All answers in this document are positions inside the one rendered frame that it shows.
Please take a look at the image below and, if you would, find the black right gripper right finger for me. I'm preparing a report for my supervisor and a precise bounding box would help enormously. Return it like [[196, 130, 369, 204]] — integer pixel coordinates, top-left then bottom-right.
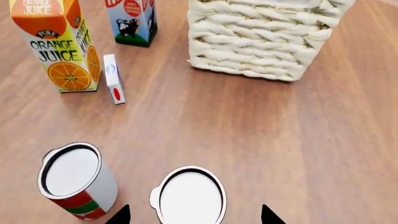
[[261, 203, 287, 224]]

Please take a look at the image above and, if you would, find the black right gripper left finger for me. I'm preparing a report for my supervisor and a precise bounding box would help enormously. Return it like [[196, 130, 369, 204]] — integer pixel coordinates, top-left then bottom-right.
[[104, 203, 132, 224]]

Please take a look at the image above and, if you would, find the white-lidded soup can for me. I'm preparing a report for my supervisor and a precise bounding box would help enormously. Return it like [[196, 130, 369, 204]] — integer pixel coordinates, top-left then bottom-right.
[[149, 165, 228, 224]]

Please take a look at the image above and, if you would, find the white woven basket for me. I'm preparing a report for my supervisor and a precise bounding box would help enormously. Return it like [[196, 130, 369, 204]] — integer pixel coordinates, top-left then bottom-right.
[[187, 0, 358, 82]]

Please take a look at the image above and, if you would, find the red and green striped can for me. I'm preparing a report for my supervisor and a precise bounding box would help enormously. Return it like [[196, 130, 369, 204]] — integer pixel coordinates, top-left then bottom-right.
[[37, 141, 119, 221]]

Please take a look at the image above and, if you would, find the small white box red oval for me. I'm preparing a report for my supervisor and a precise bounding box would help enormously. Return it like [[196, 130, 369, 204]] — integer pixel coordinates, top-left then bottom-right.
[[103, 54, 127, 106]]

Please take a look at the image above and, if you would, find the orange juice carton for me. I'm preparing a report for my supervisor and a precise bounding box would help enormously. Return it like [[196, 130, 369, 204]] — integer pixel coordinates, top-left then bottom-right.
[[9, 0, 103, 93]]

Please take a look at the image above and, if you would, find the milk carton with cow print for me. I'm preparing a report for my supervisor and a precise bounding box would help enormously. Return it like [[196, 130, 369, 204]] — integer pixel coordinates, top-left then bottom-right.
[[105, 0, 159, 49]]

